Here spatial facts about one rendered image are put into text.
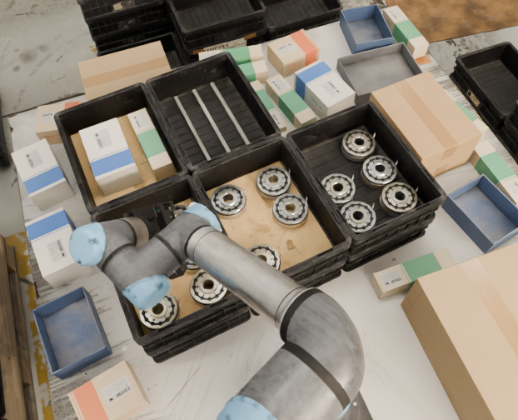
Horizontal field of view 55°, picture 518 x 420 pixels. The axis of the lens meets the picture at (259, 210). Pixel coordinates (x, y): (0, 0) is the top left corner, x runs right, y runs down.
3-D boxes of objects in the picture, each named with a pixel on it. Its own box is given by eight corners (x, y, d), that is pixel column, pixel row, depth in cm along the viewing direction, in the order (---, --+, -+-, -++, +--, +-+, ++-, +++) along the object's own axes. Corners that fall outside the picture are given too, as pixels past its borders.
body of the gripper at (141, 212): (175, 199, 113) (141, 205, 102) (188, 235, 112) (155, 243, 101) (151, 212, 116) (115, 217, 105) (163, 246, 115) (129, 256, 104)
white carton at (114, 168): (142, 182, 152) (136, 165, 144) (105, 197, 150) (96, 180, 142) (124, 135, 161) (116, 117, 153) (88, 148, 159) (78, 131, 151)
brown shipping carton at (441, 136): (465, 163, 167) (483, 133, 153) (410, 187, 163) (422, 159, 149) (415, 102, 181) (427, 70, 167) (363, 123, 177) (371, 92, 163)
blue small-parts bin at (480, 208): (520, 231, 154) (530, 220, 148) (485, 254, 150) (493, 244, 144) (475, 185, 163) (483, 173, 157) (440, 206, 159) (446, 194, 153)
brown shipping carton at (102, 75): (102, 137, 177) (88, 107, 164) (92, 94, 188) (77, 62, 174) (183, 113, 182) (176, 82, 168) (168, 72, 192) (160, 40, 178)
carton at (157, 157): (175, 173, 153) (171, 162, 148) (156, 181, 152) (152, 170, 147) (149, 120, 164) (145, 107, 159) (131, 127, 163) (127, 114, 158)
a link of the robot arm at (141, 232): (141, 248, 97) (113, 262, 101) (156, 244, 101) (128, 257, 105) (128, 212, 98) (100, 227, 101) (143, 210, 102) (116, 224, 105)
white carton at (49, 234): (37, 237, 158) (24, 223, 150) (72, 220, 161) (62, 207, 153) (54, 288, 149) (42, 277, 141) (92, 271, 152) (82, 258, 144)
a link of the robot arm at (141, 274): (185, 264, 89) (145, 224, 92) (136, 307, 85) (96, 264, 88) (188, 277, 96) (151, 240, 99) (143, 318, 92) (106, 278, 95)
